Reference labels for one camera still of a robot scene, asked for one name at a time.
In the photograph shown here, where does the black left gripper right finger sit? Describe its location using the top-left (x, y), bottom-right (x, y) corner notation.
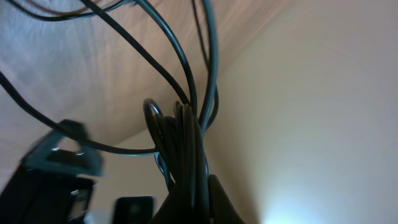
top-left (208, 174), bottom-right (244, 224)

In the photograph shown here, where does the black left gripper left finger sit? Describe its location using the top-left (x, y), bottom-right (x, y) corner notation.
top-left (149, 184), bottom-right (192, 224)

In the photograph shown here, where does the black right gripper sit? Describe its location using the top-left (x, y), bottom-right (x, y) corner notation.
top-left (0, 119), bottom-right (155, 224)

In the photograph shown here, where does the black USB cable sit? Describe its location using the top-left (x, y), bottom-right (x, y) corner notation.
top-left (0, 0), bottom-right (220, 224)

